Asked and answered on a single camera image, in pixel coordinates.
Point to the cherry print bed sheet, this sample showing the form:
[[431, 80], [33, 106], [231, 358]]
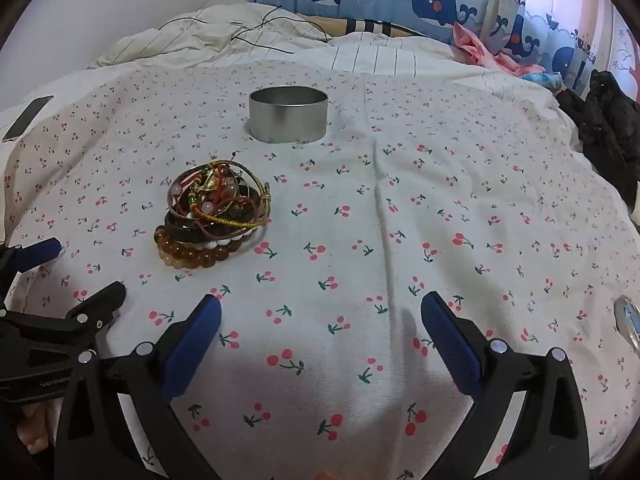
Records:
[[350, 200]]

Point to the white striped duvet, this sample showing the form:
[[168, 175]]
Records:
[[390, 55]]

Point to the tan dark striped pillow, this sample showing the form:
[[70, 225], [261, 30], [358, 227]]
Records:
[[365, 26]]

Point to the person's left hand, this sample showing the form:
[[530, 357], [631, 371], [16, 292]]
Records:
[[35, 430]]

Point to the light blue packet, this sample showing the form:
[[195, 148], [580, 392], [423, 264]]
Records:
[[542, 79]]

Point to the black jacket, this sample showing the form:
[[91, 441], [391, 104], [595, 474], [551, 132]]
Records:
[[605, 120]]

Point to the blue whale print curtain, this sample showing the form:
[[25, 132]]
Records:
[[435, 0]]

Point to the pink cloth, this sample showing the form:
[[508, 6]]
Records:
[[475, 45]]

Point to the shiny round object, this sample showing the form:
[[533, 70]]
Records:
[[627, 317]]

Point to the smartphone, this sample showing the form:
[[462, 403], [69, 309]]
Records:
[[27, 117]]

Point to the white wardrobe with tree decal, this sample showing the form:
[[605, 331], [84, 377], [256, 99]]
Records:
[[625, 55]]

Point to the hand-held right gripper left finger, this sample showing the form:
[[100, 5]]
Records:
[[192, 345]]

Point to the round metal tin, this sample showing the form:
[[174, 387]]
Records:
[[287, 120]]

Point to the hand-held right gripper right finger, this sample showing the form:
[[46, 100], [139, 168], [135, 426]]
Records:
[[452, 347]]

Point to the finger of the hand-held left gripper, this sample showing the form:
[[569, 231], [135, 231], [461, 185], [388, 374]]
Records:
[[102, 302], [37, 253]]

